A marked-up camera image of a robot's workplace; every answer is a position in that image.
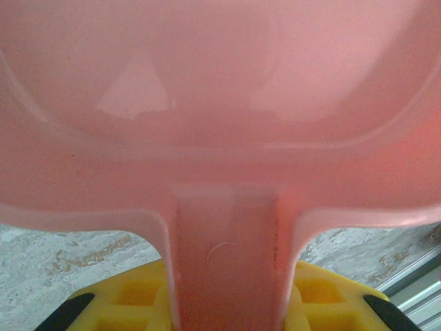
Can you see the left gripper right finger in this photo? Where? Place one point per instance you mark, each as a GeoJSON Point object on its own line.
{"type": "Point", "coordinates": [344, 289]}

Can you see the pink plastic dustpan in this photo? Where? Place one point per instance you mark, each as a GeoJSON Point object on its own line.
{"type": "Point", "coordinates": [220, 138]}

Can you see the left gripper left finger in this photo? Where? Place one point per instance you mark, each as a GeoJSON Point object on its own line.
{"type": "Point", "coordinates": [113, 286]}

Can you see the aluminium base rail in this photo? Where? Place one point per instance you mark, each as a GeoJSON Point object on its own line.
{"type": "Point", "coordinates": [413, 293]}

